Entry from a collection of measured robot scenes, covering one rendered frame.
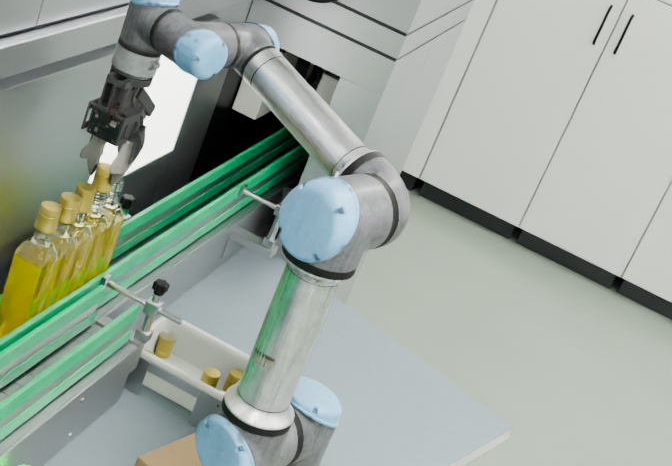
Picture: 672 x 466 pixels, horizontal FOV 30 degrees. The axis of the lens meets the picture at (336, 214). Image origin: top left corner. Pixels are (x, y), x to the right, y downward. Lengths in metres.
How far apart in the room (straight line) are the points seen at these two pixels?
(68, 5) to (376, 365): 1.13
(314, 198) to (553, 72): 3.93
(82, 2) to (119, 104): 0.20
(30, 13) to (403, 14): 1.07
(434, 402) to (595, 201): 3.07
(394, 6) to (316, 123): 0.94
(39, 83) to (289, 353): 0.62
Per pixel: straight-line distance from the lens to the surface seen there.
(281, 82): 1.99
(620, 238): 5.76
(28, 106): 2.10
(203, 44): 1.94
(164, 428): 2.34
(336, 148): 1.92
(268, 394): 1.91
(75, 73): 2.20
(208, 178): 2.85
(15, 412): 1.97
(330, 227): 1.73
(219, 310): 2.76
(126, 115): 2.08
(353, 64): 2.90
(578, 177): 5.70
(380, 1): 2.86
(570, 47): 5.59
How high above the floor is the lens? 2.09
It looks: 23 degrees down
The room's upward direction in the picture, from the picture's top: 22 degrees clockwise
